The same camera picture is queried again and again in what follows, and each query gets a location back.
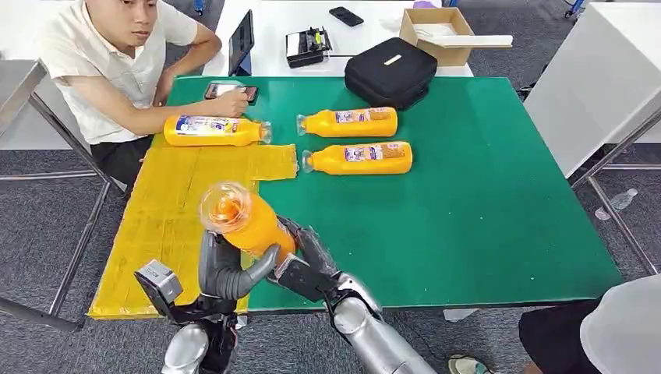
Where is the steel frame table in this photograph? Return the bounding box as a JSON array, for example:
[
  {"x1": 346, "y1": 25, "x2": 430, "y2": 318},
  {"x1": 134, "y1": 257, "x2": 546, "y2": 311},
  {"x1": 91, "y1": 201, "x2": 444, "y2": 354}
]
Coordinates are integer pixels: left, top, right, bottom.
[{"x1": 0, "y1": 50, "x2": 128, "y2": 333}]

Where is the white sheet in box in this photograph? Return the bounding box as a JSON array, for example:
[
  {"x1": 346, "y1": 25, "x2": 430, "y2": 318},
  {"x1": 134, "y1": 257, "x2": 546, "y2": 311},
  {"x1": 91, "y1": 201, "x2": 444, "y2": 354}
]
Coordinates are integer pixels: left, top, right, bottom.
[{"x1": 412, "y1": 23, "x2": 460, "y2": 42}]

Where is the white table with metal legs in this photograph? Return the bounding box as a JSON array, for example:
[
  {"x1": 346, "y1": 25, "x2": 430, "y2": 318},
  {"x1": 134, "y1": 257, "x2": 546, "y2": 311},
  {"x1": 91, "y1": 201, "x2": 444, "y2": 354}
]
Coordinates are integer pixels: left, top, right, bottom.
[{"x1": 522, "y1": 1, "x2": 661, "y2": 277}]

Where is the black zip case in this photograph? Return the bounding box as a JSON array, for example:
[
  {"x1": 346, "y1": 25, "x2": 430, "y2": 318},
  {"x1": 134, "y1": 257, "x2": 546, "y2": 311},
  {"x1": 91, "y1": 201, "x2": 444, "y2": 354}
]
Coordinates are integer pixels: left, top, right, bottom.
[{"x1": 344, "y1": 37, "x2": 439, "y2": 111}]

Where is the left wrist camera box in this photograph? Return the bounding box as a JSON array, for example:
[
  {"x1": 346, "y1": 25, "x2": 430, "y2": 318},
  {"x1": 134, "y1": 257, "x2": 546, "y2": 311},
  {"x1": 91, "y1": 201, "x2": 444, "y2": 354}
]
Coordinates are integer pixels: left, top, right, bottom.
[{"x1": 134, "y1": 259, "x2": 185, "y2": 323}]

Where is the black tablet on stand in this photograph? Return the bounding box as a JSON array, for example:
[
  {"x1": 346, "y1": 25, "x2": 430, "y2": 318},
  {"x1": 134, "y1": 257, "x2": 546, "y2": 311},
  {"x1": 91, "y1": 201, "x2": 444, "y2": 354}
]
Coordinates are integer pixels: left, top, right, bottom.
[{"x1": 228, "y1": 9, "x2": 256, "y2": 77}]

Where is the brown cardboard box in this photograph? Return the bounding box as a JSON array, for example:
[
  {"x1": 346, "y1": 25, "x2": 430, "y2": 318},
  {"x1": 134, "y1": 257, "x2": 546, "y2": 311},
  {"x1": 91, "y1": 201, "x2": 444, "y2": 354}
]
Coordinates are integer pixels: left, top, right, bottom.
[{"x1": 398, "y1": 7, "x2": 475, "y2": 68}]

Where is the smartphone with dark frame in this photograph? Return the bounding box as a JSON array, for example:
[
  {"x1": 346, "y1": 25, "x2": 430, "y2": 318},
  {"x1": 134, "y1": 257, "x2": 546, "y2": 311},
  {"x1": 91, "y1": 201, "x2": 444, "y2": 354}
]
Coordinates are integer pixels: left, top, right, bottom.
[{"x1": 204, "y1": 82, "x2": 260, "y2": 106}]

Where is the black smartphone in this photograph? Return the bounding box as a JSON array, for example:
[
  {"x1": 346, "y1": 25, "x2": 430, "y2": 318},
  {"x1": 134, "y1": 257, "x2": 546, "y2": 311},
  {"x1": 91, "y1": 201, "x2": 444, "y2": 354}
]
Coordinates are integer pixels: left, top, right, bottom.
[{"x1": 328, "y1": 6, "x2": 365, "y2": 28}]

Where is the orange drink bottle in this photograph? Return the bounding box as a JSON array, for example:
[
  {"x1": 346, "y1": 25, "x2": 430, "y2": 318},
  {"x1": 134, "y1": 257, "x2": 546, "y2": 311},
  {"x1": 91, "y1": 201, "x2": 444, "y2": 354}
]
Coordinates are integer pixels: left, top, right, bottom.
[
  {"x1": 163, "y1": 114, "x2": 273, "y2": 147},
  {"x1": 200, "y1": 182, "x2": 298, "y2": 262},
  {"x1": 296, "y1": 107, "x2": 399, "y2": 139},
  {"x1": 302, "y1": 140, "x2": 414, "y2": 177}
]

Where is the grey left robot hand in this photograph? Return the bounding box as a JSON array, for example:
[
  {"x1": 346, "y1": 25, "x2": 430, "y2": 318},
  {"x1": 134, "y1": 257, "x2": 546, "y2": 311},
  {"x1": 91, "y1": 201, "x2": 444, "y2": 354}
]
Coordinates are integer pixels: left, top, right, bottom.
[{"x1": 198, "y1": 229, "x2": 281, "y2": 302}]

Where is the clear plastic bottle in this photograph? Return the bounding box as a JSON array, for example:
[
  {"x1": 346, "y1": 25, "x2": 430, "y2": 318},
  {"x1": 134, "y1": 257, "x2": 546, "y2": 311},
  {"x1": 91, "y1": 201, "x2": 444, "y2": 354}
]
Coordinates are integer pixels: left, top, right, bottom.
[{"x1": 593, "y1": 188, "x2": 638, "y2": 223}]

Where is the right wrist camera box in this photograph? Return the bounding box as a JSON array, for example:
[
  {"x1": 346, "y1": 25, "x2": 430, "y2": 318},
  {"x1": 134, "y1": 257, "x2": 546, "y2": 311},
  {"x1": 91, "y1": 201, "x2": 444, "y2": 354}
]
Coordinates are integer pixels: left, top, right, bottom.
[{"x1": 267, "y1": 253, "x2": 339, "y2": 304}]

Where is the seated person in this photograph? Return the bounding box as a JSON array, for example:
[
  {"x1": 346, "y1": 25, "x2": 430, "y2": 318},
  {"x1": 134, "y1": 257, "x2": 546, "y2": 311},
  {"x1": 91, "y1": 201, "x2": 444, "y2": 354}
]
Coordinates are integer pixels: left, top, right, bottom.
[{"x1": 36, "y1": 0, "x2": 252, "y2": 189}]

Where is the yellow sheet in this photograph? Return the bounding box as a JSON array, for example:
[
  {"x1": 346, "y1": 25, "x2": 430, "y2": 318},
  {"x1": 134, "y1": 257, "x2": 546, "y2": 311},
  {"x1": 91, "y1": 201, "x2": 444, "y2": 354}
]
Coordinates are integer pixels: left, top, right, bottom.
[{"x1": 87, "y1": 135, "x2": 299, "y2": 320}]

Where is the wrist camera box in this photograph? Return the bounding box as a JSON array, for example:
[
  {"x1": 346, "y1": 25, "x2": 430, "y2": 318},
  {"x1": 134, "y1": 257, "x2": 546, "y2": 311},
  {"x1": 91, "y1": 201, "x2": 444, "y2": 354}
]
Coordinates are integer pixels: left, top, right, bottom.
[
  {"x1": 134, "y1": 259, "x2": 185, "y2": 323},
  {"x1": 267, "y1": 253, "x2": 339, "y2": 304}
]

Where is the green table mat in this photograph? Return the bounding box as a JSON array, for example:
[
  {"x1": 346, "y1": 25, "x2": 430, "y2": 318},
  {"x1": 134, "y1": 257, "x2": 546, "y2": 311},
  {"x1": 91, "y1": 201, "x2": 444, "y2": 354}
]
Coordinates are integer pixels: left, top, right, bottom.
[{"x1": 166, "y1": 76, "x2": 624, "y2": 312}]

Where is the black and white device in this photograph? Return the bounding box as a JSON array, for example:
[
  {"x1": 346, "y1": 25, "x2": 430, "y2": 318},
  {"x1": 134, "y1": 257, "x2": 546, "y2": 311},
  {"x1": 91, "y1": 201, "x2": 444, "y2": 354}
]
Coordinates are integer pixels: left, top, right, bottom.
[{"x1": 285, "y1": 26, "x2": 334, "y2": 69}]

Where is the person with grey sleeve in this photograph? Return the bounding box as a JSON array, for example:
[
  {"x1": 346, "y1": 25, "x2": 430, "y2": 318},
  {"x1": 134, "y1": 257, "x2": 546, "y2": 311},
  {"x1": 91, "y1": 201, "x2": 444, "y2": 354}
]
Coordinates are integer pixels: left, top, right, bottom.
[{"x1": 447, "y1": 273, "x2": 661, "y2": 374}]

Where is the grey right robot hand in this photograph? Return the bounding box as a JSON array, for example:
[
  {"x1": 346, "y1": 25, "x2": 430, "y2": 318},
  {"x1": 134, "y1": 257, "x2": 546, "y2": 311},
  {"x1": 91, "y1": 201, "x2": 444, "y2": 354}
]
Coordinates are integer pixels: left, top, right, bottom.
[{"x1": 277, "y1": 215, "x2": 342, "y2": 280}]

